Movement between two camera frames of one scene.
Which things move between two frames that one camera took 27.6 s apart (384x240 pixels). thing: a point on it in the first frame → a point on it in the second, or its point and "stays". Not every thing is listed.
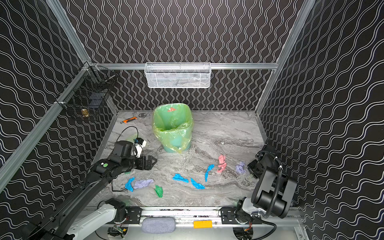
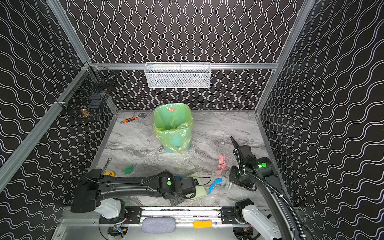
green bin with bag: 172,123 stays
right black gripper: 253,168 → 242,152
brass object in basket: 85,113 stays
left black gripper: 143,162 → 188,185
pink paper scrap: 222,164 stays
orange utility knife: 128,119 stays
